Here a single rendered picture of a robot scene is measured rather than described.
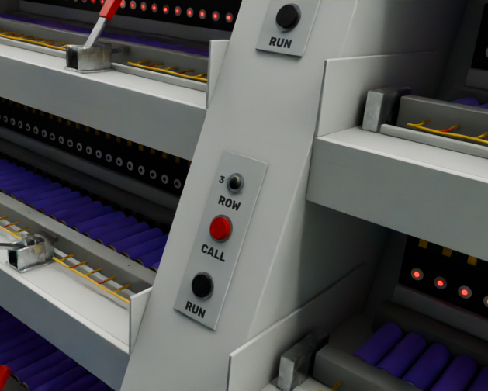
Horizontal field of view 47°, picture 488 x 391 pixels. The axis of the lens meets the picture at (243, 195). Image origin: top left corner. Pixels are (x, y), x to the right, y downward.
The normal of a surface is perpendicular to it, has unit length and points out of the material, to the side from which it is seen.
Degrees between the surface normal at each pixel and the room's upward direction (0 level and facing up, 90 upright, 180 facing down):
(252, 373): 90
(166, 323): 90
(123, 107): 111
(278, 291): 90
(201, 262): 90
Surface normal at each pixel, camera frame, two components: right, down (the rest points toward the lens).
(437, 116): -0.62, 0.22
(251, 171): -0.55, -0.13
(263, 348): 0.78, 0.28
